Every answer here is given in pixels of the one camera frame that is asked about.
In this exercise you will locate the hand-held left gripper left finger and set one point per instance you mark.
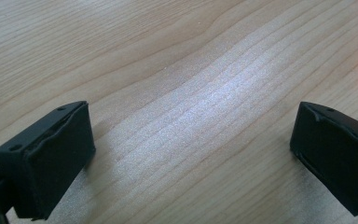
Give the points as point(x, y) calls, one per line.
point(52, 155)

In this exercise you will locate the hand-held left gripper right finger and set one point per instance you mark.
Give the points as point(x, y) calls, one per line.
point(338, 155)

